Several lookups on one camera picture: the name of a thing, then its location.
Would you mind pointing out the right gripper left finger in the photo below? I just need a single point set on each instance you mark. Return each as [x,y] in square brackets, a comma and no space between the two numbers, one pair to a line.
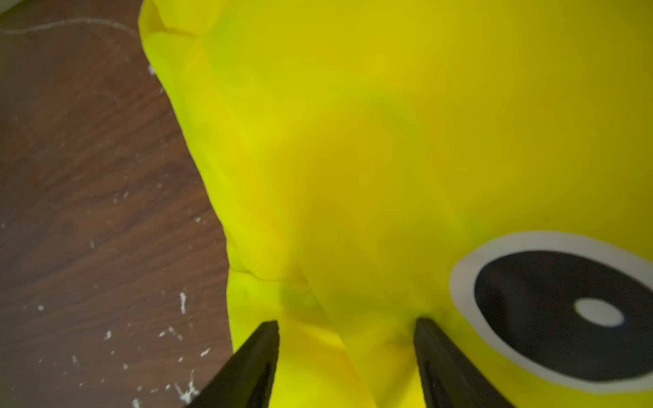
[247,378]

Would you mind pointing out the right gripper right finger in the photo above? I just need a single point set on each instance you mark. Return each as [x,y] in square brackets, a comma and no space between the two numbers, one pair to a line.
[448,378]

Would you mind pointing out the yellow duck raincoat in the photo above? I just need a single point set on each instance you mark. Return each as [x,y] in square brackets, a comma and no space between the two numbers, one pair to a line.
[486,165]

